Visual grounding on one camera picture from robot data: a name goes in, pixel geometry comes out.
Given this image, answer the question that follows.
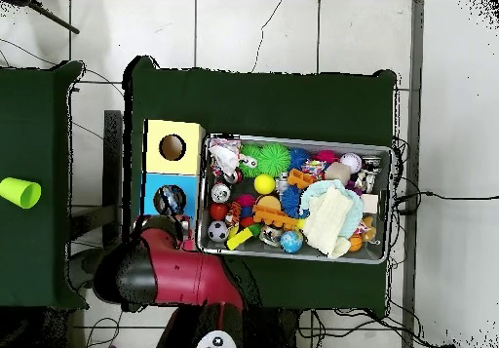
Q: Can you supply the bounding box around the green spiky rubber ball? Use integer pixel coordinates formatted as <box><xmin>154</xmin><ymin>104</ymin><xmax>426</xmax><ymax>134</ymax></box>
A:
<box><xmin>238</xmin><ymin>142</ymin><xmax>292</xmax><ymax>179</ymax></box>

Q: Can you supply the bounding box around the mint knitted cloth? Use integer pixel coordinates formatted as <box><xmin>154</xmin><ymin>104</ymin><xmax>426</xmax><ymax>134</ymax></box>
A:
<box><xmin>298</xmin><ymin>178</ymin><xmax>365</xmax><ymax>244</ymax></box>

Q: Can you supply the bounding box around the silver drink can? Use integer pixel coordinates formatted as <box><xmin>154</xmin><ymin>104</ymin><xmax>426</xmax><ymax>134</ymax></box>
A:
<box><xmin>211</xmin><ymin>181</ymin><xmax>232</xmax><ymax>204</ymax></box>

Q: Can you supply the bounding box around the wooden box with three holes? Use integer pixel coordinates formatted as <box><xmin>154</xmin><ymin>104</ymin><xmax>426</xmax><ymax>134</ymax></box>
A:
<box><xmin>139</xmin><ymin>118</ymin><xmax>207</xmax><ymax>253</ymax></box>

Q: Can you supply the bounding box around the lime green plastic cup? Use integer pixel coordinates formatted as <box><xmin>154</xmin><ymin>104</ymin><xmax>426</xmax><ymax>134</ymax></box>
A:
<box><xmin>0</xmin><ymin>176</ymin><xmax>43</xmax><ymax>210</ymax></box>

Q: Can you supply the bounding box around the clear plastic toy packet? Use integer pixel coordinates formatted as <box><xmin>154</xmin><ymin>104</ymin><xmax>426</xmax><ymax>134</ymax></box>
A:
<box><xmin>155</xmin><ymin>185</ymin><xmax>187</xmax><ymax>216</ymax></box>

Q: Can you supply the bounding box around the yellow smooth ball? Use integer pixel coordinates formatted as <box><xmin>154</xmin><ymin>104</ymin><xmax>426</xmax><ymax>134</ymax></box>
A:
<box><xmin>253</xmin><ymin>174</ymin><xmax>277</xmax><ymax>196</ymax></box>

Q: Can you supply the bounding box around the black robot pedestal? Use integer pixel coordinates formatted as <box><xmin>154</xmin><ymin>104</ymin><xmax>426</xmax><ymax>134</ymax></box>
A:
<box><xmin>243</xmin><ymin>306</ymin><xmax>301</xmax><ymax>348</ymax></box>

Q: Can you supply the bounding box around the dark thin rod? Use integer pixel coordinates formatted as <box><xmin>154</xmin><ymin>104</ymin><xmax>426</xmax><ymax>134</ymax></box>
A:
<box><xmin>15</xmin><ymin>0</ymin><xmax>81</xmax><ymax>35</ymax></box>

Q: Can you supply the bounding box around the small soccer ball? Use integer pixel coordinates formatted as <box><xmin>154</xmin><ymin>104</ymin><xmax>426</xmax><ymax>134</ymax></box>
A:
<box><xmin>207</xmin><ymin>219</ymin><xmax>230</xmax><ymax>243</ymax></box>

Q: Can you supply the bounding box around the shallow wire mesh bin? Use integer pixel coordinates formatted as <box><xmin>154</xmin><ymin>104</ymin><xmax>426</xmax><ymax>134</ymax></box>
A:
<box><xmin>196</xmin><ymin>132</ymin><xmax>395</xmax><ymax>265</ymax></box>

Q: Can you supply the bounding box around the globe print ball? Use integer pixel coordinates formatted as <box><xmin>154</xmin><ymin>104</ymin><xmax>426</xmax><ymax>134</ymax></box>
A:
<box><xmin>279</xmin><ymin>229</ymin><xmax>304</xmax><ymax>254</ymax></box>

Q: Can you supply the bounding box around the dark green table cloth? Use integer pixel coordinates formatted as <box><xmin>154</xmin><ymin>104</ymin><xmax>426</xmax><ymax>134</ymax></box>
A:
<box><xmin>0</xmin><ymin>59</ymin><xmax>89</xmax><ymax>311</ymax></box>
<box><xmin>122</xmin><ymin>55</ymin><xmax>398</xmax><ymax>313</ymax></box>

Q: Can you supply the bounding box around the cream knitted cloth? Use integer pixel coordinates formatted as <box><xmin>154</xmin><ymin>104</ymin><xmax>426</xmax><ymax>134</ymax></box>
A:
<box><xmin>302</xmin><ymin>186</ymin><xmax>354</xmax><ymax>259</ymax></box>

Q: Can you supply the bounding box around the orange-red smooth ball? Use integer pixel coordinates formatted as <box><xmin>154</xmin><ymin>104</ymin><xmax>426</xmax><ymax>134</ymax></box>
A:
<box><xmin>209</xmin><ymin>202</ymin><xmax>229</xmax><ymax>221</ymax></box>

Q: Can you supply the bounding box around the thin black cable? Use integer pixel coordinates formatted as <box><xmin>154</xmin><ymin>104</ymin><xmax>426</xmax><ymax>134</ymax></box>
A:
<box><xmin>395</xmin><ymin>190</ymin><xmax>499</xmax><ymax>214</ymax></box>

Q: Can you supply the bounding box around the grey rounded stand foot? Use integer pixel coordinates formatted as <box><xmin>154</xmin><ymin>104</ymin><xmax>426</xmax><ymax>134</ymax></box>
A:
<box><xmin>68</xmin><ymin>246</ymin><xmax>104</xmax><ymax>290</ymax></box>

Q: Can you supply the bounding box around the yellow toy block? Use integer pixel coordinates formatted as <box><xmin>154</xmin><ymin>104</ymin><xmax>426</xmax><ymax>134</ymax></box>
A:
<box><xmin>225</xmin><ymin>226</ymin><xmax>254</xmax><ymax>251</ymax></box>

